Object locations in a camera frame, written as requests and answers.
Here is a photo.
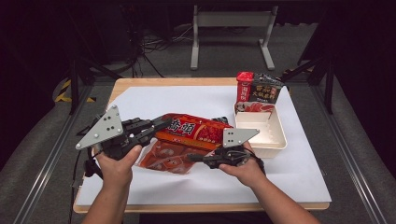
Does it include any tomato print seasoning packet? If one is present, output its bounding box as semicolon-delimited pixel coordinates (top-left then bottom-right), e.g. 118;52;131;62
234;73;286;115

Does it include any black metal stand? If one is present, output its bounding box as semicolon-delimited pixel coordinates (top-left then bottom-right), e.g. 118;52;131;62
66;55;123;116
279;50;339;116

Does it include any bundle of floor cables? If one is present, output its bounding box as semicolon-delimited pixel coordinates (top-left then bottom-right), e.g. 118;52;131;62
122;18;194;78

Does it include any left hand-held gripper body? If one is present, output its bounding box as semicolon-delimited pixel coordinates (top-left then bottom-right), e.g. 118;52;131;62
75;105;151;161

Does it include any white metal desk frame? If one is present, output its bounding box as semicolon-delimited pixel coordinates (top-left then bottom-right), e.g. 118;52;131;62
190;5;279;71

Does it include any cream plastic container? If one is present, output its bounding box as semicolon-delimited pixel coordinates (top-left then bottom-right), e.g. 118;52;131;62
233;102;288;159

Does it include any white table board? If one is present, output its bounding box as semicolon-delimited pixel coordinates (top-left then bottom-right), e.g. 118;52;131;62
76;85;332;207

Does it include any person's right hand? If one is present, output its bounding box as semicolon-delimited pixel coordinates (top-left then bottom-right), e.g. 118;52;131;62
219;141;266;189

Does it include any person's left hand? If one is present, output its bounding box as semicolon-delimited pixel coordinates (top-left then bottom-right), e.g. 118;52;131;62
93;144;144;189

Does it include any aluminium rail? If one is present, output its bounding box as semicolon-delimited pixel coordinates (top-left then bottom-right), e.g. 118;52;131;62
12;86;95;224
311;84;388;224

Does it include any large orange seasoning packet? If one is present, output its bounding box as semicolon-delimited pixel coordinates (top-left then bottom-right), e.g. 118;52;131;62
138;112;233;175

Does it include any black cable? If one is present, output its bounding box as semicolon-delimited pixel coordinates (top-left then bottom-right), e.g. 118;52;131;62
70;148;105;200

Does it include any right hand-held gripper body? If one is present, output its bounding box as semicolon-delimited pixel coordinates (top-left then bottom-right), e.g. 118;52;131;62
203;127;261;170

